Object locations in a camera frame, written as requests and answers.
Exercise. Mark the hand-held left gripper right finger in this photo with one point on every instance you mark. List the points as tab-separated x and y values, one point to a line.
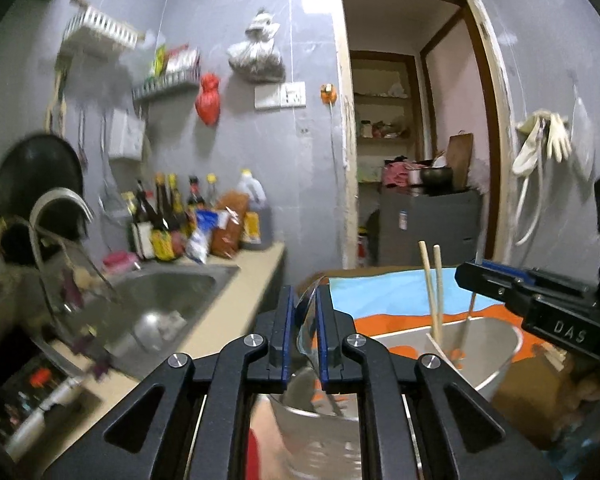
332	355

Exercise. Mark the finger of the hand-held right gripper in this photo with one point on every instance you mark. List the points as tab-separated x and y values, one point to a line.
490	285
510	266

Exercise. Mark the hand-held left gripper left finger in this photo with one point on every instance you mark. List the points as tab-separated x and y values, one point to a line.
275	355

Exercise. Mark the large steel spoon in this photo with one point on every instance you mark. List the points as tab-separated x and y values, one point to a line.
306	320

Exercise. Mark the wooden chopstick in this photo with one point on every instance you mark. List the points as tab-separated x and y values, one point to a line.
429	285
437	285

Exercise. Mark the white plastic utensil basket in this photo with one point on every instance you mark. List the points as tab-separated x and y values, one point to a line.
500	355

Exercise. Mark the person's right hand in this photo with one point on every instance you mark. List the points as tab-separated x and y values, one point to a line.
597	385

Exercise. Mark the striped blanket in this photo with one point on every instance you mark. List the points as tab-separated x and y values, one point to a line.
380	295

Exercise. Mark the grey cabinet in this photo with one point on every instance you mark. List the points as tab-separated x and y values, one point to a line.
430	225

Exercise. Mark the cream rubber glove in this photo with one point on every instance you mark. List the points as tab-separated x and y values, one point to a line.
560	137
527	152

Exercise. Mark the dark metal bowl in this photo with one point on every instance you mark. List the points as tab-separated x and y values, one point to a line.
436	177

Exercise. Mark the wooden cutting board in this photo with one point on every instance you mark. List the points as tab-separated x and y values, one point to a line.
461	160

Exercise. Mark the steel sink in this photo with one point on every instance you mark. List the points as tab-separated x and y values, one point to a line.
170	295

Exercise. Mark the brown snack bag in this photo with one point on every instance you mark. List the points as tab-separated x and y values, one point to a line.
227	230

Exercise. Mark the blue and white bag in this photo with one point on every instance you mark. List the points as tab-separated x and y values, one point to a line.
201	240

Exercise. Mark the pink cloth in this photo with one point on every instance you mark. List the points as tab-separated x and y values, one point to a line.
397	175

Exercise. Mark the white mesh bag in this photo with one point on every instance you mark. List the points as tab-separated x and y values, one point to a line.
582	140

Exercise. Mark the yellow-capped oil jug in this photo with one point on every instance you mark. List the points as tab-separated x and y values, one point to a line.
254	200

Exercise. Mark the row of sauce bottles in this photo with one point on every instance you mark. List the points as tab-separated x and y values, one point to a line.
160	230

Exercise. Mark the pink plastic box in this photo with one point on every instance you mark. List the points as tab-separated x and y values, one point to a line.
121	261

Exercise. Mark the wooden shelf unit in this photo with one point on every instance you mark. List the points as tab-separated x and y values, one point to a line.
385	120

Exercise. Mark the purple leafy stalks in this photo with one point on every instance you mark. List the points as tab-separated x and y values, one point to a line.
82	345

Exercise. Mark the black induction cooker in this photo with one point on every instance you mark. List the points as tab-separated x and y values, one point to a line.
35	400

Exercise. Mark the red plastic bag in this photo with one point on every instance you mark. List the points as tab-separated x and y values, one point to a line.
208	102

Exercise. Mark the curved steel faucet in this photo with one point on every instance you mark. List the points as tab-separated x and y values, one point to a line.
62	197

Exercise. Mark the white hanging utensil holder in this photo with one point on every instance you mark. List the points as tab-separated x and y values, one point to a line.
126	135

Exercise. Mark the hanging steel ladle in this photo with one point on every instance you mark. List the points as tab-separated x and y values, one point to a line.
82	135

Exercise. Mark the clear hanging plastic bag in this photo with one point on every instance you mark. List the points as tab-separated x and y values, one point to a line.
257	57

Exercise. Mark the black round pan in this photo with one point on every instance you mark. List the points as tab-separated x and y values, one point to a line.
35	170

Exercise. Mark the bunch of seasoning packets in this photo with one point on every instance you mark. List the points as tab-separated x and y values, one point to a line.
177	60

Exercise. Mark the hanging wooden spatula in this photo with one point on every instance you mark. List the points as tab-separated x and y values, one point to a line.
56	100

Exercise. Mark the worn door frame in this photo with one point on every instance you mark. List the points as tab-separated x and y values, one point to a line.
349	135

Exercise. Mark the orange wall plug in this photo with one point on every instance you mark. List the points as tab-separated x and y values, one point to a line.
328	94

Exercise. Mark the white wall switch panel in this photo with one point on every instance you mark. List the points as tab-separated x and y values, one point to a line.
280	96

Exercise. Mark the grey wall shelf rack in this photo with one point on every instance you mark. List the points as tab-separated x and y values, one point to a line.
165	85

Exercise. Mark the white slatted wall basket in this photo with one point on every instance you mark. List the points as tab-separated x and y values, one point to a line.
102	30

